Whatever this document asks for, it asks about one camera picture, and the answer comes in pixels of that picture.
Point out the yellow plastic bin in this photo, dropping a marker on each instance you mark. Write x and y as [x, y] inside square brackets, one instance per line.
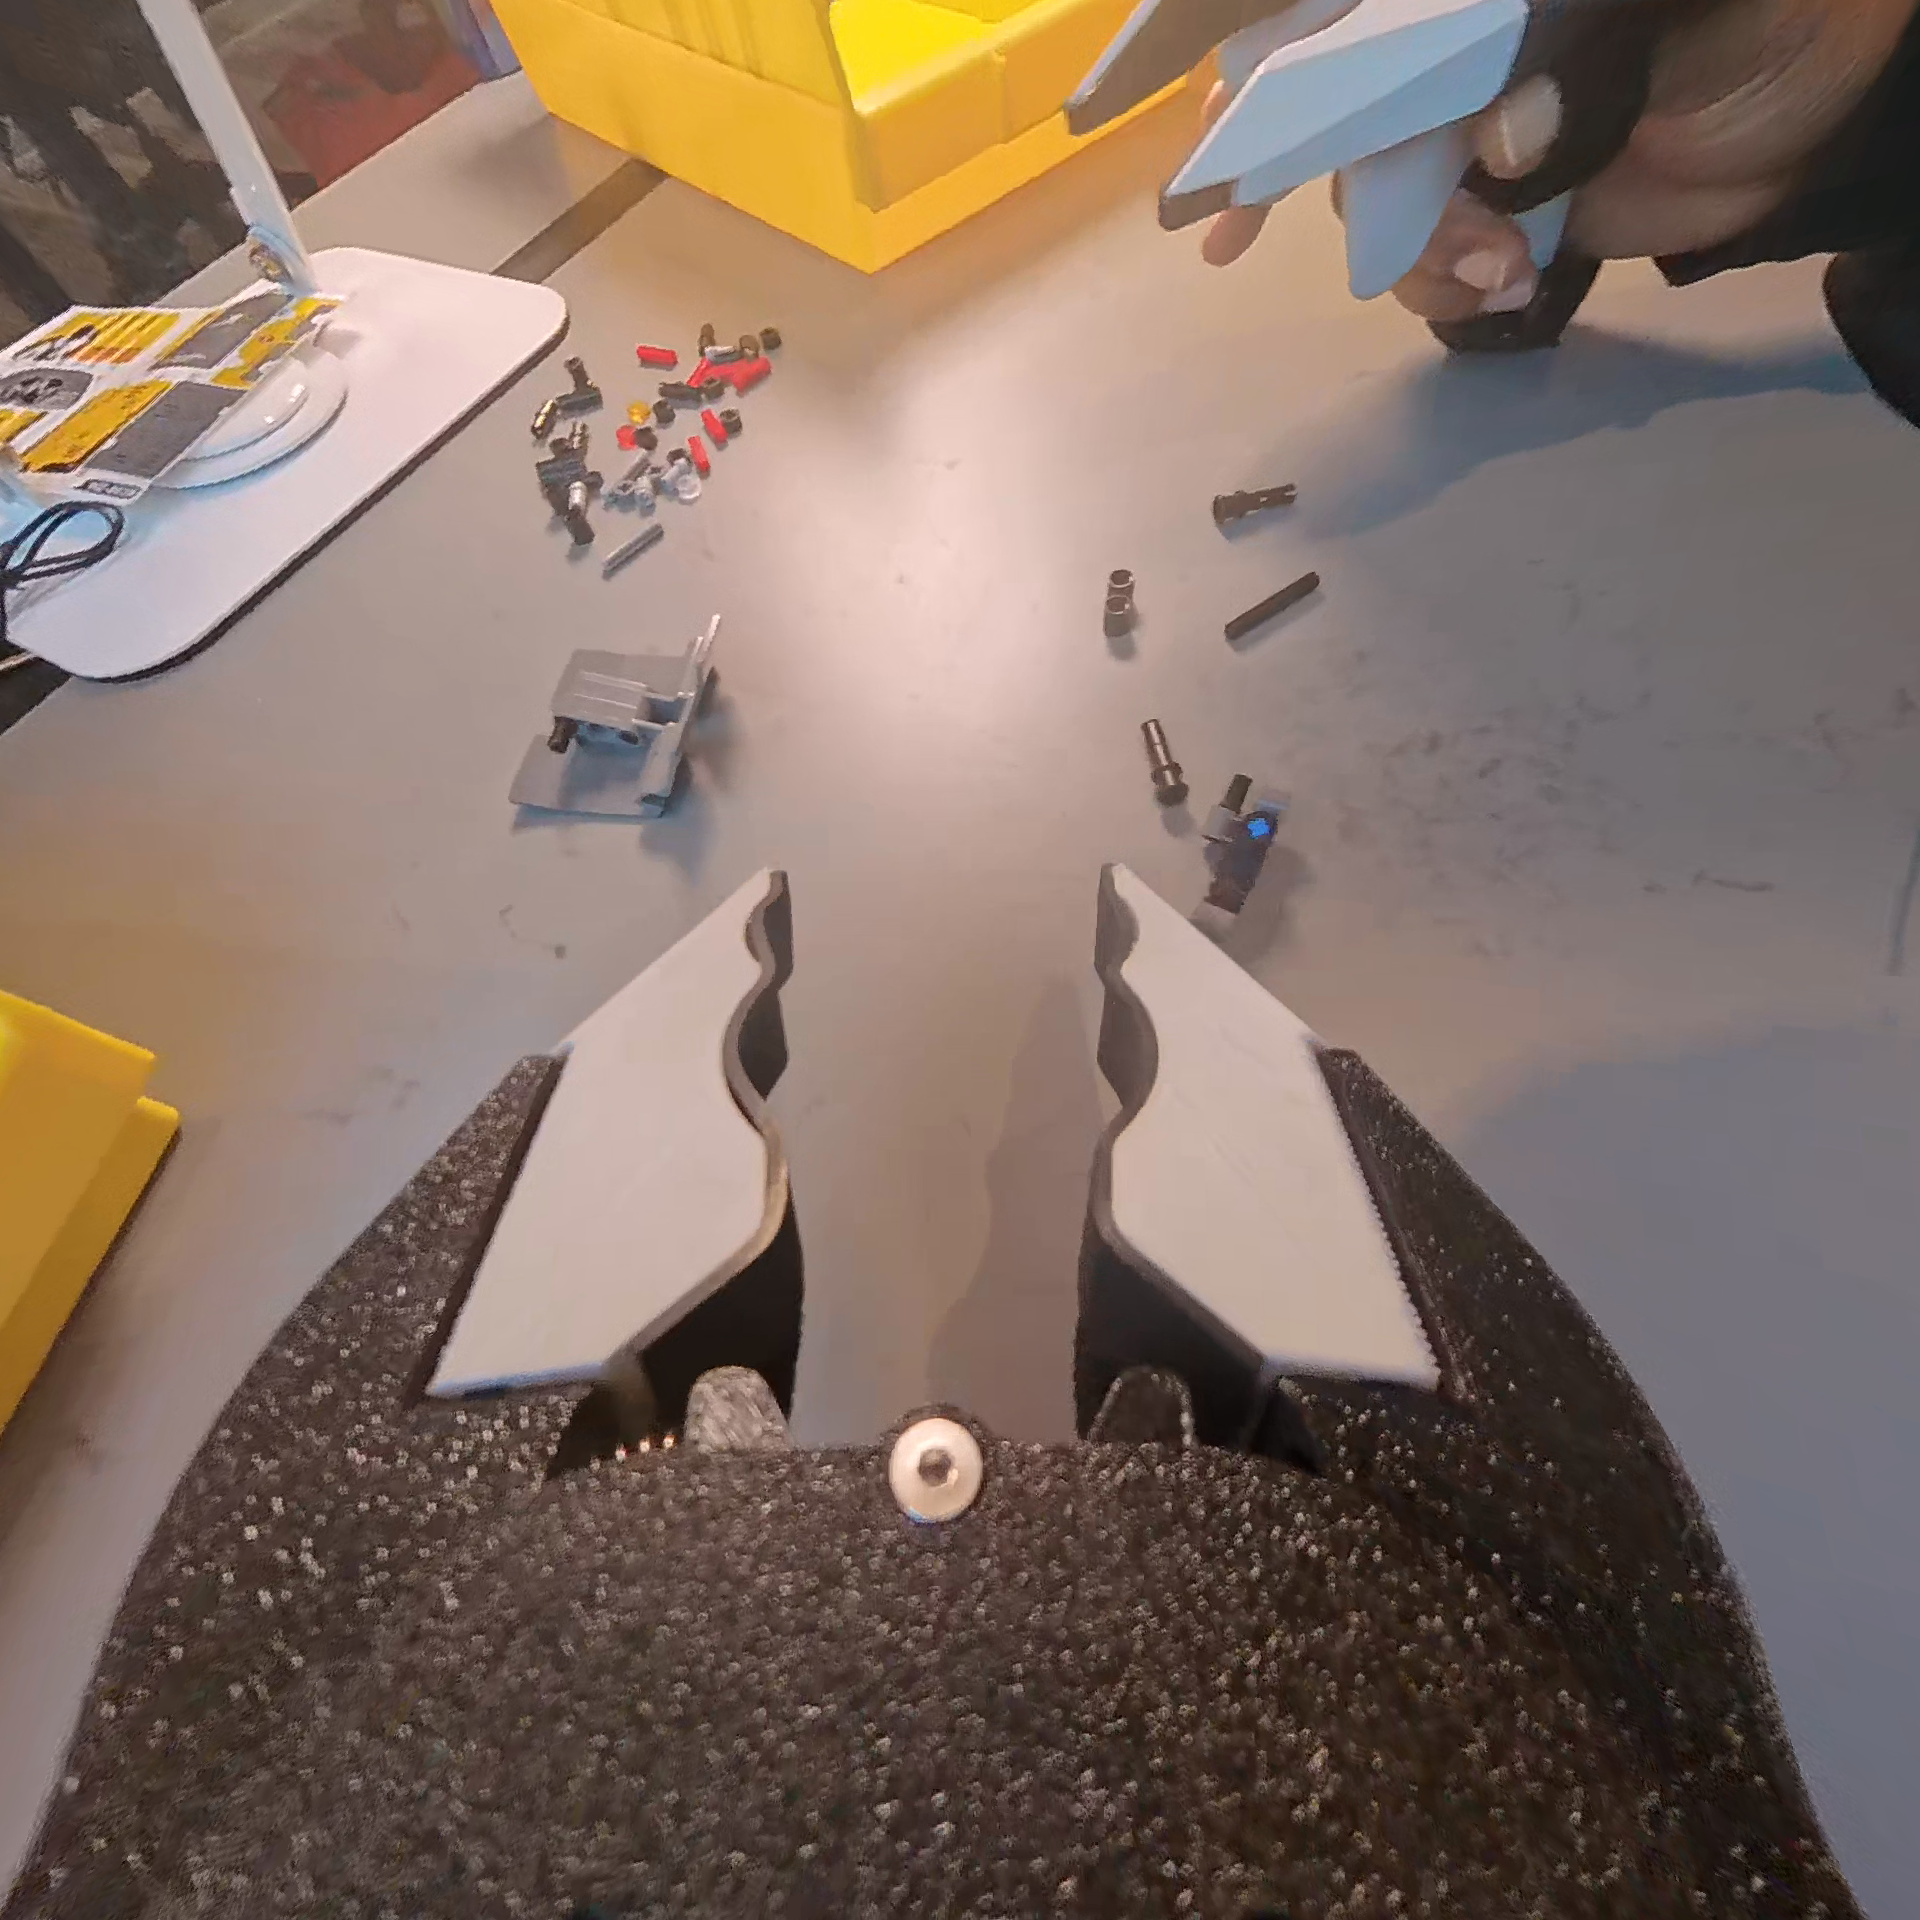
[721, 134]
[61, 1170]

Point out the person's right hand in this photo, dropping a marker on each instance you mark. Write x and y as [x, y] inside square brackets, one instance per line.
[1771, 104]

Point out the yellow grey sticker sheet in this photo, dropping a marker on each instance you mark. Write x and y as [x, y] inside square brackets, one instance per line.
[151, 374]

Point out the long black toy pin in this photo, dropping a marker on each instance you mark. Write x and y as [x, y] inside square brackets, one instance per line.
[1163, 758]
[1252, 504]

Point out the black toy axle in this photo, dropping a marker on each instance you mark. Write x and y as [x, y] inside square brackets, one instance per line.
[1273, 607]

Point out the pile of small toy parts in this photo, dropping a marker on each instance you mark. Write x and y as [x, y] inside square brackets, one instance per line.
[660, 435]

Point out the silver toy scoop part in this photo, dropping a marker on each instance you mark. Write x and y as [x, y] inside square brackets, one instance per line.
[600, 720]

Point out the black toy bush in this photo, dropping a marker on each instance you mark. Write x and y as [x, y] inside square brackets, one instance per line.
[1120, 601]

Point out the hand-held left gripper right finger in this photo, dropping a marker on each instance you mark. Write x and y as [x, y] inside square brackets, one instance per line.
[1261, 1215]

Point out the dark grey toy connector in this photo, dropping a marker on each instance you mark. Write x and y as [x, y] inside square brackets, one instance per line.
[1276, 803]

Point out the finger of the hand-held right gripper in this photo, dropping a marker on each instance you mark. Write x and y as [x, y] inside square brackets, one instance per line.
[1291, 31]
[1350, 104]

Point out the grey desk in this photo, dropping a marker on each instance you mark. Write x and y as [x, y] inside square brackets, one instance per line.
[930, 675]

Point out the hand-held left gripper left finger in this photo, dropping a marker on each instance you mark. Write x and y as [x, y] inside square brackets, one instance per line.
[631, 1184]

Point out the white folding stand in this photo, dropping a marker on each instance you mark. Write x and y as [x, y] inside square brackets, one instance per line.
[421, 374]

